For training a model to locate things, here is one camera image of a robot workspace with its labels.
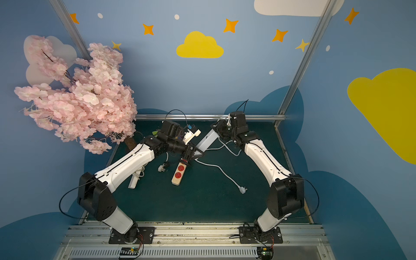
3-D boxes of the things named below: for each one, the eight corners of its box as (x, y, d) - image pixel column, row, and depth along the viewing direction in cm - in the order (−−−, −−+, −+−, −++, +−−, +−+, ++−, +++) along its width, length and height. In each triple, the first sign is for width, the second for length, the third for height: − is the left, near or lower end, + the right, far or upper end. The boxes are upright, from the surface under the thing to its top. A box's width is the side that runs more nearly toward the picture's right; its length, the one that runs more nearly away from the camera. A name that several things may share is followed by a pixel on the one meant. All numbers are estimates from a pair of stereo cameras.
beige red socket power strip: (172, 184, 93) (170, 180, 89) (180, 165, 100) (179, 161, 97) (179, 186, 92) (178, 182, 88) (187, 167, 100) (186, 163, 96)
